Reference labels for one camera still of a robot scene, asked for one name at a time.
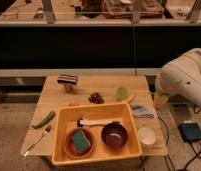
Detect dark red grapes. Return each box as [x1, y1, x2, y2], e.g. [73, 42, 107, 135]
[89, 92, 104, 104]

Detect purple bowl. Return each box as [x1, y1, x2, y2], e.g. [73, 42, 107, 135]
[101, 123, 128, 149]

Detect blue grey cloth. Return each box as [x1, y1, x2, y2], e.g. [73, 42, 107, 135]
[130, 104, 154, 118]

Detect wooden table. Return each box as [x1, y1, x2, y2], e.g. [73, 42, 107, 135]
[19, 75, 169, 158]

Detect green cucumber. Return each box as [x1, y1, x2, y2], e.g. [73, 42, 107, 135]
[31, 111, 56, 129]

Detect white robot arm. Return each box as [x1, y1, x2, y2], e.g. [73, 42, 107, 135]
[154, 48, 201, 108]

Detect silver fork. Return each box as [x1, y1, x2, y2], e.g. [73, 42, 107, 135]
[23, 125, 52, 157]

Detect black box device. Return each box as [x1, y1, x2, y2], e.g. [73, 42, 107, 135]
[178, 123, 201, 142]

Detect striped block on stand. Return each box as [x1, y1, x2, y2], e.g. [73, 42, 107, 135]
[57, 74, 78, 93]

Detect green sponge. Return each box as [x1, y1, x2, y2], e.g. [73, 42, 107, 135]
[71, 130, 91, 155]

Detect yellow banana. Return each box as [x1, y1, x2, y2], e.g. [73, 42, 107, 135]
[122, 94, 136, 103]

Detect black cable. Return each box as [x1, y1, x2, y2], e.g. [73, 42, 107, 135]
[157, 104, 201, 171]

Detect orange bowl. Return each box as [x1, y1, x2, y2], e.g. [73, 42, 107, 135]
[63, 128, 94, 159]

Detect green pear toy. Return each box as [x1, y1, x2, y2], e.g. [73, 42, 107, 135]
[116, 87, 129, 101]

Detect small orange object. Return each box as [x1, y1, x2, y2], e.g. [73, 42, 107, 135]
[68, 102, 80, 107]

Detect yellow plastic bin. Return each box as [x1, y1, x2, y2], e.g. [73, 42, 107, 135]
[52, 103, 142, 166]

